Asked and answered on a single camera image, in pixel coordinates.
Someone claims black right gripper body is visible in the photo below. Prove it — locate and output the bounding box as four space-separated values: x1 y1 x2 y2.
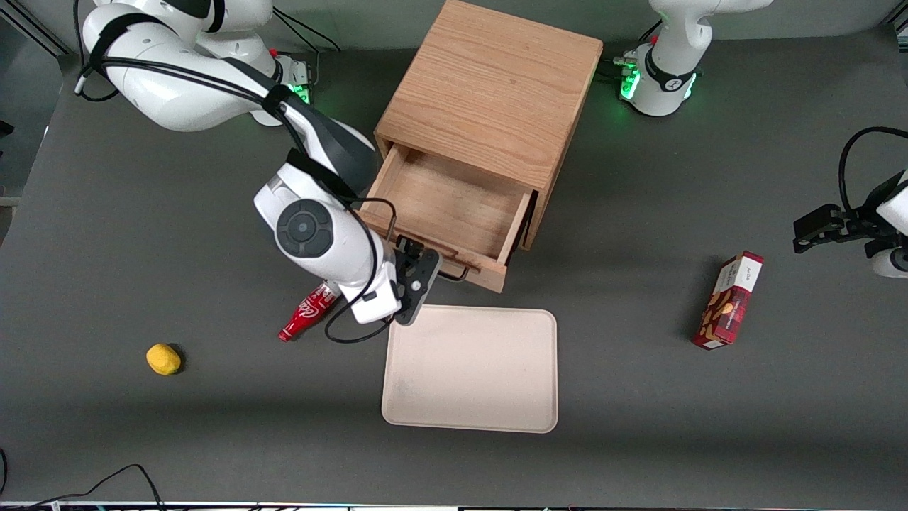
394 245 442 327

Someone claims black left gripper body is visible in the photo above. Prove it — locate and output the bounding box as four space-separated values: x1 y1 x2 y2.
843 172 908 243

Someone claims wooden drawer with black handle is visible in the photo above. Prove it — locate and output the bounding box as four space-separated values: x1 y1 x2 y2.
357 142 534 293

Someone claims oak wooden drawer cabinet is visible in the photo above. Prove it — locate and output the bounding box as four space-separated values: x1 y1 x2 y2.
374 0 604 251

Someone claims beige plastic tray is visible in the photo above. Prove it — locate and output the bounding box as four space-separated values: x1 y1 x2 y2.
381 304 559 434

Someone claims red cookie box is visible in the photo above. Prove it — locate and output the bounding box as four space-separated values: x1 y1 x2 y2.
692 251 765 351

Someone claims red cola bottle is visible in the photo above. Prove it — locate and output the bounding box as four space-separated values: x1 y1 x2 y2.
278 280 343 343

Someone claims yellow lemon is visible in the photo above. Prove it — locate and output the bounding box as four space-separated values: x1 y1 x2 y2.
146 344 182 376

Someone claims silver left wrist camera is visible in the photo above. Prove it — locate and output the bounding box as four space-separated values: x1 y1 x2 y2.
871 247 908 279

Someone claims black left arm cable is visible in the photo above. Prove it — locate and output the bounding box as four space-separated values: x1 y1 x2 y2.
838 126 908 214

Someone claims black right base cable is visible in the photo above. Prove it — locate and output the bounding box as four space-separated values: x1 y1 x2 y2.
273 9 341 89

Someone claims black base cable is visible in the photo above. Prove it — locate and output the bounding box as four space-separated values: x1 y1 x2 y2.
599 21 664 79
273 9 341 89

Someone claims black left base cable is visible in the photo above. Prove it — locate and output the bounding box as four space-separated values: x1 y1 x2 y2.
599 21 664 79

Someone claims black cable at table edge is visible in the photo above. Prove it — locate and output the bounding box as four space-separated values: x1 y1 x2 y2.
0 464 167 511

